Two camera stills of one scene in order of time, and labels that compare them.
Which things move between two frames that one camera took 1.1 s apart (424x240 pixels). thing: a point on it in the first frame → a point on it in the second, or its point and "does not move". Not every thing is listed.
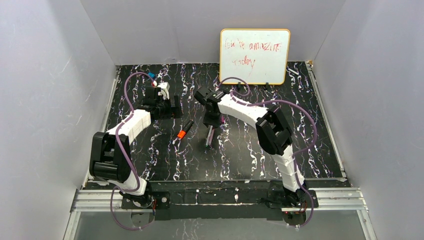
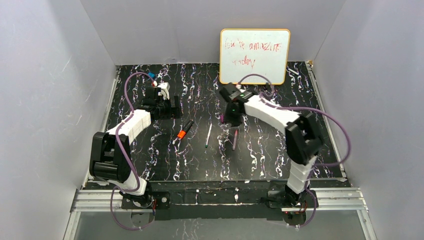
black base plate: [218, 204] does not move
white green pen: [209, 136] does not move
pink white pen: [211, 138] → [235, 139]
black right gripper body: [212, 120] → [232, 118]
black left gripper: [175, 108] does not move
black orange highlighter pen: [182, 133] does not move
